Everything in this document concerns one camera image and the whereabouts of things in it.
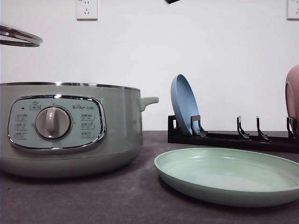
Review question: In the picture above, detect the blue plate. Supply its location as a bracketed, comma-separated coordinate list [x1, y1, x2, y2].
[171, 74, 199, 135]

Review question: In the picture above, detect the black plate rack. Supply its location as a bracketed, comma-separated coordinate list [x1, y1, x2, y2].
[168, 115, 299, 154]

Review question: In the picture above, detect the pink plate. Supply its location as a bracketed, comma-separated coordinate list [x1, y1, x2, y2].
[285, 64, 299, 136]

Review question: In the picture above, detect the glass lid with green knob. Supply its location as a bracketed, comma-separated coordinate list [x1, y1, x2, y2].
[0, 25, 43, 47]

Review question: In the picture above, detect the green electric steamer pot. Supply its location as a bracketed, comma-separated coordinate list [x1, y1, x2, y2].
[0, 82, 159, 179]

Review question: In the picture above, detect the green plate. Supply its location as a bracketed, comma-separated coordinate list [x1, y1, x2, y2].
[154, 147, 299, 207]

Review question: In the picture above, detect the grey table mat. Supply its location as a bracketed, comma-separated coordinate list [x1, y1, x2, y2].
[0, 131, 299, 224]

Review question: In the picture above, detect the white wall socket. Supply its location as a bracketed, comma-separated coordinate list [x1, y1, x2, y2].
[287, 0, 299, 21]
[75, 0, 98, 22]

